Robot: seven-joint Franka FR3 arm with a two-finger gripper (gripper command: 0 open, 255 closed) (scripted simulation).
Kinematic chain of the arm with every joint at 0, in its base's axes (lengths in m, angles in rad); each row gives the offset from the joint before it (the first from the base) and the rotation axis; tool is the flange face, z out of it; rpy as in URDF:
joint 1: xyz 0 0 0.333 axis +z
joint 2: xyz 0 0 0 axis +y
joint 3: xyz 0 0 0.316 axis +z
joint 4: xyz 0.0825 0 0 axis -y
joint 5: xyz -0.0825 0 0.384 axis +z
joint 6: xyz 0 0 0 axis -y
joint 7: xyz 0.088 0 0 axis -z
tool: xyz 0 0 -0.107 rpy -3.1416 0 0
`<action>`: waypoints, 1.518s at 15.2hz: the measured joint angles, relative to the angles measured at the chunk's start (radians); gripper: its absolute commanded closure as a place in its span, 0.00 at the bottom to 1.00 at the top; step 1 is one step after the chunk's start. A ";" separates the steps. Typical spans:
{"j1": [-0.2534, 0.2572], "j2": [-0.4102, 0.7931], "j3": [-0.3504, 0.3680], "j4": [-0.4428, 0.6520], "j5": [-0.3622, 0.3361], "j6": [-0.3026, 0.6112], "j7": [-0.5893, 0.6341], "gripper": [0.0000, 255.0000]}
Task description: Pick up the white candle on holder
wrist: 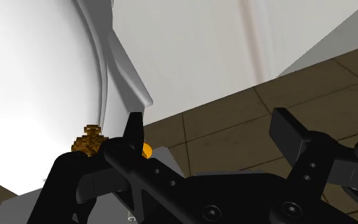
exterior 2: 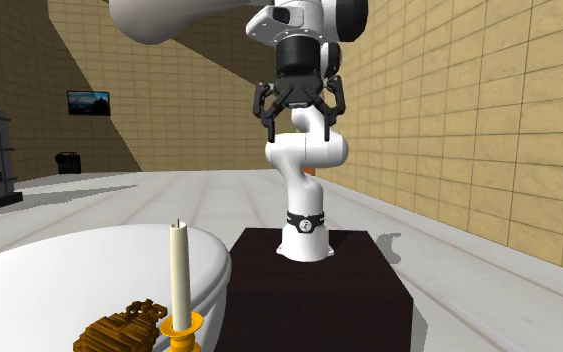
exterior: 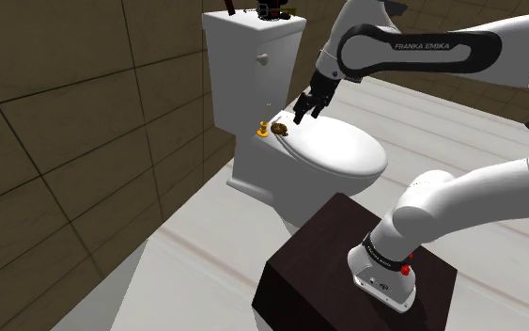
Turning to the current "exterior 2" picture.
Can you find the dark robot stand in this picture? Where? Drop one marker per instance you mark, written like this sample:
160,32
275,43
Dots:
310,302

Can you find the cream candle in yellow holder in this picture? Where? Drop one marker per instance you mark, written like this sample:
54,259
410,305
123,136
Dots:
180,273

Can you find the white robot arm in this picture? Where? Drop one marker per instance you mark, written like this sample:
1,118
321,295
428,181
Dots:
305,195

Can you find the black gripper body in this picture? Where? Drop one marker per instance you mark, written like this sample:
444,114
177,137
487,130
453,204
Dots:
298,58

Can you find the small black appliance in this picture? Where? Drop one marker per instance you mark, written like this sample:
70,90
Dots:
68,163

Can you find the dark wall picture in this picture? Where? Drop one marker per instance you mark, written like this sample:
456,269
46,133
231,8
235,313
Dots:
88,103

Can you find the brown blocky figure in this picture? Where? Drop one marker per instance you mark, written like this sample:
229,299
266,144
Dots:
115,331

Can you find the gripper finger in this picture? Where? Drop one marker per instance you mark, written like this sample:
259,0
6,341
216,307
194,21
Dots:
334,109
264,109

